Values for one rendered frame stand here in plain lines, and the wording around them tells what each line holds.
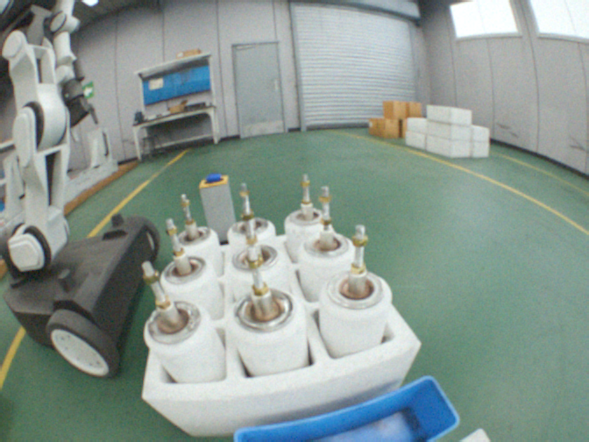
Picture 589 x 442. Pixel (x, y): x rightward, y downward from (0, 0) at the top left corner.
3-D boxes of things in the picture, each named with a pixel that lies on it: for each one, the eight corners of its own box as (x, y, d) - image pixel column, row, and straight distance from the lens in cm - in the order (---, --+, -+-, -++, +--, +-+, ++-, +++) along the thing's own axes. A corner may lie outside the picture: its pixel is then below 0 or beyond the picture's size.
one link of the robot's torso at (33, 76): (19, 167, 78) (-4, 53, 103) (53, 153, 90) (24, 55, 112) (44, 131, 68) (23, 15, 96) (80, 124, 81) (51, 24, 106)
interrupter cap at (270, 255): (265, 243, 45) (264, 239, 44) (288, 261, 39) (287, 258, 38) (225, 258, 42) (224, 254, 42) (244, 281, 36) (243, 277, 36)
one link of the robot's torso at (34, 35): (-18, 90, 111) (-11, 47, 118) (3, 88, 117) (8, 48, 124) (22, 48, 89) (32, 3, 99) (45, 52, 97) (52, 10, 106)
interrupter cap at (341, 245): (351, 237, 45) (351, 233, 44) (346, 261, 38) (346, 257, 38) (309, 234, 46) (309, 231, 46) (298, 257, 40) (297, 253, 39)
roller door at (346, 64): (301, 131, 540) (289, 1, 599) (300, 131, 551) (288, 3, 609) (420, 128, 691) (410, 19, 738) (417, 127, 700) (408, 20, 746)
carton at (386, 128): (398, 138, 407) (398, 119, 405) (386, 139, 394) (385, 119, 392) (388, 136, 432) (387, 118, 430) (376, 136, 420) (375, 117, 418)
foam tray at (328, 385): (192, 436, 53) (141, 397, 38) (196, 306, 74) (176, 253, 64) (394, 395, 52) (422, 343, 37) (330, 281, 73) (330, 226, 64)
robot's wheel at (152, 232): (124, 268, 109) (106, 224, 102) (127, 262, 112) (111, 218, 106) (165, 262, 100) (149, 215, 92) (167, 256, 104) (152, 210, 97)
